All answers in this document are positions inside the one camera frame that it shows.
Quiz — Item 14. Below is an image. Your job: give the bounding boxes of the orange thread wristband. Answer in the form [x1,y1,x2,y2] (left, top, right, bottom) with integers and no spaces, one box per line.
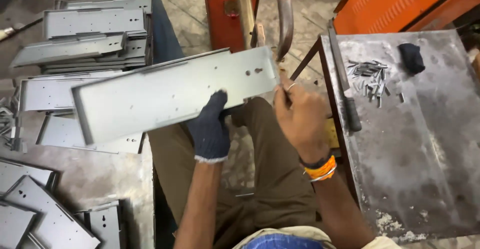
[304,155,337,181]

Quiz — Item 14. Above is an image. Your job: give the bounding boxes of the dark blue cloth glove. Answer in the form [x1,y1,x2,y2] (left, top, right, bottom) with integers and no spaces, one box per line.
[397,43,426,75]

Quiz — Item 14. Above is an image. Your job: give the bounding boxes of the steel work table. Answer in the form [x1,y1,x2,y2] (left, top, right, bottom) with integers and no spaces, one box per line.
[290,29,480,244]

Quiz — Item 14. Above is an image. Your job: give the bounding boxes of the yellow pad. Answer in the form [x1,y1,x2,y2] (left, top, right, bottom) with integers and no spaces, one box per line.
[325,118,341,149]

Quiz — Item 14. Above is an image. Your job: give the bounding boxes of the orange machine cover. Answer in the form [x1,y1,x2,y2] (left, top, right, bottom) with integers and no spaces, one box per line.
[332,0,480,36]

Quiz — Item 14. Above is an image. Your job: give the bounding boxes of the brown trousers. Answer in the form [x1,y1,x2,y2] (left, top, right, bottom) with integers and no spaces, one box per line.
[148,97,332,249]

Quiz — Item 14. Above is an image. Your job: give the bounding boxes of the brass electrode rod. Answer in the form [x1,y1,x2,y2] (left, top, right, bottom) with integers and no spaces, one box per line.
[235,0,257,50]

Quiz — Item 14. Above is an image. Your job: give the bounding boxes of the stack of grey metal panels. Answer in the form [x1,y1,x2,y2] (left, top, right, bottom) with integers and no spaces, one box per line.
[10,0,153,75]

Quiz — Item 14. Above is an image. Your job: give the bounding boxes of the silver bangle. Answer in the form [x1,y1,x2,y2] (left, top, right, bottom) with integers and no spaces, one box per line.
[309,164,338,183]

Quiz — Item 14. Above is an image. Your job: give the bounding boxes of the metal file with black handle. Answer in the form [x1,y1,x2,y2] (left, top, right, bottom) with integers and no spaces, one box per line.
[327,19,363,133]

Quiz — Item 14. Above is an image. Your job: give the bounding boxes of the person's left hand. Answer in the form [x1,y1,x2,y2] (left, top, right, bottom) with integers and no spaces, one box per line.
[187,89,232,163]

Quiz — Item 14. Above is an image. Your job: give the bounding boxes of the black wristband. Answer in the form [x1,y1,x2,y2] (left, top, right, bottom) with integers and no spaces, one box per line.
[299,152,333,169]

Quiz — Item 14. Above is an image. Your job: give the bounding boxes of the pile of small metal pins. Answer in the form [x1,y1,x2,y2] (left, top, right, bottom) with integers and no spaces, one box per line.
[346,59,406,109]

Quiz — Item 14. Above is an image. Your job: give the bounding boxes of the heap of small metal brackets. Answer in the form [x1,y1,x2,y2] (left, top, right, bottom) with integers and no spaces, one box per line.
[0,87,28,153]

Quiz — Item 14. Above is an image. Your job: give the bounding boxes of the red spot welding machine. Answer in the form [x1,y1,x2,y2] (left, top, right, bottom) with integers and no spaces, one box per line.
[202,0,263,53]

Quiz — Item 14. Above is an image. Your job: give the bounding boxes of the beige shirt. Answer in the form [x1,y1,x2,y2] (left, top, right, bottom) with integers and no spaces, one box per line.
[232,225,403,249]

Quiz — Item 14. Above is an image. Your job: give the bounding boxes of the person's right hand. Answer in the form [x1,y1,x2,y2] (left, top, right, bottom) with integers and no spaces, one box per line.
[272,74,333,164]

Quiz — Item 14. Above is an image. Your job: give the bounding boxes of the tool with wooden handle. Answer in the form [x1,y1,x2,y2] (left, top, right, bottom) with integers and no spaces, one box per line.
[0,18,44,42]

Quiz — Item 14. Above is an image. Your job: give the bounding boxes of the long grey metal panel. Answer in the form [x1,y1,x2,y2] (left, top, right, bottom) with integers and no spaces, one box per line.
[71,46,280,146]

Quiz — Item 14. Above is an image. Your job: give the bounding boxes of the grey sheet metal panel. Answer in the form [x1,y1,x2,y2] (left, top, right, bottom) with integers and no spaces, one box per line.
[3,175,101,249]
[77,201,122,249]
[0,200,37,249]
[0,158,58,195]
[18,70,124,112]
[36,112,145,155]

